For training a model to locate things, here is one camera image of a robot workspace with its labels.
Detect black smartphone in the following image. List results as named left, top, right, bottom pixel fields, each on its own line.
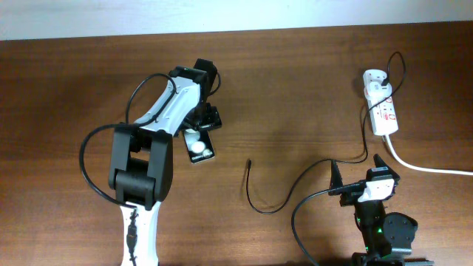
left=183, top=129, right=215, bottom=164

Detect thin black charging cable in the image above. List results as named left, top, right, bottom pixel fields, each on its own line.
left=245, top=51, right=406, bottom=215

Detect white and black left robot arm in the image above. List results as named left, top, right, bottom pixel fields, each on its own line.
left=109, top=58, right=222, bottom=265

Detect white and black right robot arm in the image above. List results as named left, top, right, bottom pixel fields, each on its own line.
left=329, top=154, right=434, bottom=266

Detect white USB charger plug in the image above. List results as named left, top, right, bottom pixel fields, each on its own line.
left=364, top=81, right=392, bottom=100

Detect white power strip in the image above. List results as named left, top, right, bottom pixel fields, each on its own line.
left=363, top=69, right=398, bottom=136

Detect white power strip cord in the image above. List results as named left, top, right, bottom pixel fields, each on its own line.
left=382, top=134, right=473, bottom=177

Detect black left camera cable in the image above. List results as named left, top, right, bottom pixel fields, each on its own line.
left=78, top=72, right=222, bottom=266

